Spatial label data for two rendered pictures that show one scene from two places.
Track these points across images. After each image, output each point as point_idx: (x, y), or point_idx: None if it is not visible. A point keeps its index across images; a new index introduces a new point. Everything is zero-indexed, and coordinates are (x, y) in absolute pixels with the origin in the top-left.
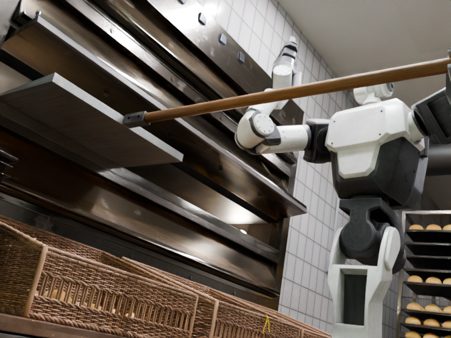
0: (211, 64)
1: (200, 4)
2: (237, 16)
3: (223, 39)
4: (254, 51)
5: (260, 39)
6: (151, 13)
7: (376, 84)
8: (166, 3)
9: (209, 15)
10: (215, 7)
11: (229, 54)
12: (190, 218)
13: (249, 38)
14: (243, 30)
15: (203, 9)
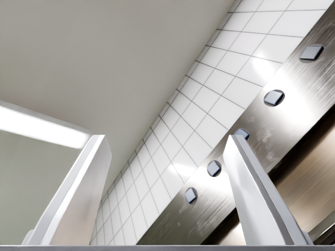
0: (318, 125)
1: (225, 134)
2: (246, 65)
3: (272, 96)
4: (302, 21)
5: (281, 14)
6: (227, 227)
7: None
8: (216, 200)
9: (238, 120)
10: (231, 107)
11: (302, 81)
12: None
13: (278, 36)
14: (265, 52)
15: (230, 131)
